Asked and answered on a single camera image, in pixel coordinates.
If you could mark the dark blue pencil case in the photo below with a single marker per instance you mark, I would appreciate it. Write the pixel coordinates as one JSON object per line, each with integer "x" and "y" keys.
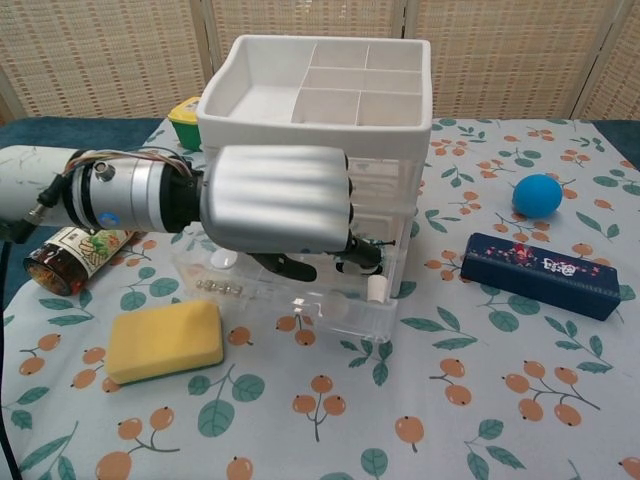
{"x": 540, "y": 275}

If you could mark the clear plastic drawer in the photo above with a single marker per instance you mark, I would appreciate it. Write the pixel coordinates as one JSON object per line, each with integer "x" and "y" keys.
{"x": 390, "y": 180}
{"x": 280, "y": 305}

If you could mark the woven bamboo folding screen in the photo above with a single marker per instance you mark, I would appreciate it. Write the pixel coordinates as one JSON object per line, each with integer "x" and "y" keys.
{"x": 100, "y": 60}

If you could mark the small white cylinder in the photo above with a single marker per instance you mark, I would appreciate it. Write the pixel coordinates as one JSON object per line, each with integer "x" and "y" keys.
{"x": 376, "y": 290}

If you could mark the floral printed tablecloth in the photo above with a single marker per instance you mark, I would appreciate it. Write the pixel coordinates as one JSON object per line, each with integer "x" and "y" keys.
{"x": 350, "y": 425}

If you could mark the brown tea bottle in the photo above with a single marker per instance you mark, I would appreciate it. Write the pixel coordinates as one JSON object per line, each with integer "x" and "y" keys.
{"x": 75, "y": 260}

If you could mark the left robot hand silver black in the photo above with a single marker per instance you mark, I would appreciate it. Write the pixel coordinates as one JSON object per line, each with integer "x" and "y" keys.
{"x": 275, "y": 195}

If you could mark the green container yellow lid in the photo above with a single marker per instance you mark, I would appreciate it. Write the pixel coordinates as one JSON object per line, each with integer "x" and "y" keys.
{"x": 187, "y": 125}

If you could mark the yellow sponge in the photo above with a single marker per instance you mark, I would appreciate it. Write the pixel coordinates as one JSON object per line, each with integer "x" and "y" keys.
{"x": 165, "y": 340}

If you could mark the white plastic drawer organizer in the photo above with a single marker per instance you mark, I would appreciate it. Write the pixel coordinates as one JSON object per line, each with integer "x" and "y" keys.
{"x": 260, "y": 100}

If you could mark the blue ball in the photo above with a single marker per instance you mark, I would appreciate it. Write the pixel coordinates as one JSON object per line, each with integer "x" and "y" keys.
{"x": 537, "y": 196}

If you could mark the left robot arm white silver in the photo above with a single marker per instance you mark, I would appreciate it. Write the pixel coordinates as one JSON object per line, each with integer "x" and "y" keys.
{"x": 125, "y": 195}

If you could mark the white round cap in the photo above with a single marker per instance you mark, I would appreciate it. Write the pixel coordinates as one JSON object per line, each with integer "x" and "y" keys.
{"x": 224, "y": 261}

